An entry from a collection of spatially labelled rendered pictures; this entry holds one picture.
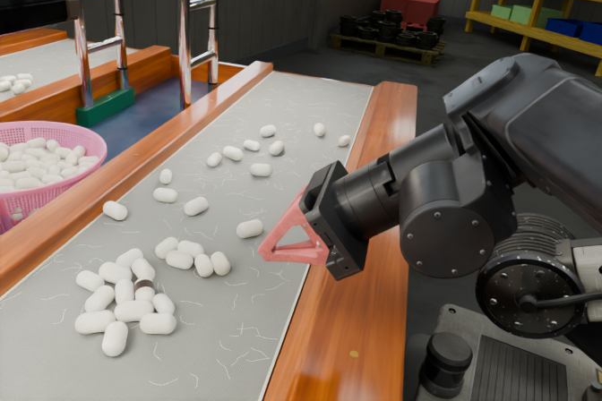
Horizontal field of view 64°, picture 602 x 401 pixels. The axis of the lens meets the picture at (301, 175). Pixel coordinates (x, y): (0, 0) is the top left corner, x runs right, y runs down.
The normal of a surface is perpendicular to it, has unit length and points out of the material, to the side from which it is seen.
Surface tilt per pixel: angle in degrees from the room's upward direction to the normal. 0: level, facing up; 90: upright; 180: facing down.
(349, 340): 0
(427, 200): 37
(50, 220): 0
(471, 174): 48
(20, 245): 0
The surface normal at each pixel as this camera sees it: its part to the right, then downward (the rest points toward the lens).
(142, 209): 0.10, -0.89
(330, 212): 0.80, -0.44
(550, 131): -0.70, -0.60
